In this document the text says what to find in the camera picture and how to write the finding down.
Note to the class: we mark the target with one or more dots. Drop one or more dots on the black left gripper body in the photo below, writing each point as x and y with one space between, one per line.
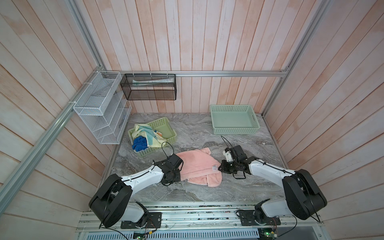
175 177

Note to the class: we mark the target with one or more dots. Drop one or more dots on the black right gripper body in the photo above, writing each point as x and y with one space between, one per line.
228 166

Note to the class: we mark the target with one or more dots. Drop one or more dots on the pink towel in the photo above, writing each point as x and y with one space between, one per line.
200 168

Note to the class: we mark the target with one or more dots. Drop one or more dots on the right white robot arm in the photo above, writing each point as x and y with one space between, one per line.
303 197

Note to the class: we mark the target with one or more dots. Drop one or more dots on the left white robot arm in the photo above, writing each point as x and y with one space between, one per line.
111 203

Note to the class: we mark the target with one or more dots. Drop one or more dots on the pale yellow teal towel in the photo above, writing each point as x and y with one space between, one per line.
154 139

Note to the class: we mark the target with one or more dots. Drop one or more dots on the blue towel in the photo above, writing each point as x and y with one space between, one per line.
140 144

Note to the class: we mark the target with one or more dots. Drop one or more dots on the light green towel basket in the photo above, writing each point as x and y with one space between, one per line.
163 127

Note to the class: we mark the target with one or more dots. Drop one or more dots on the mint green empty basket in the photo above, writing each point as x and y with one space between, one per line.
234 120

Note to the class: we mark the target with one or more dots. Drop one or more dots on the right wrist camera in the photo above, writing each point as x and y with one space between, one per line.
235 154

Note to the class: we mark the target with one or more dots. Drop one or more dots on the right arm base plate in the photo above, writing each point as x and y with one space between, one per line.
255 217

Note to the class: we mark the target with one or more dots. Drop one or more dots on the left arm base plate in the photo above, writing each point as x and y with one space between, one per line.
148 220

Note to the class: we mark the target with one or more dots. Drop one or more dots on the aluminium front rail frame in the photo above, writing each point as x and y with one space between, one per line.
202 221

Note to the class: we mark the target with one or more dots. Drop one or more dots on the black wire mesh basket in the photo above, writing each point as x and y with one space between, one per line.
149 87

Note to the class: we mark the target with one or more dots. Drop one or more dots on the white wire mesh shelf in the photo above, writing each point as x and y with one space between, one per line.
104 109

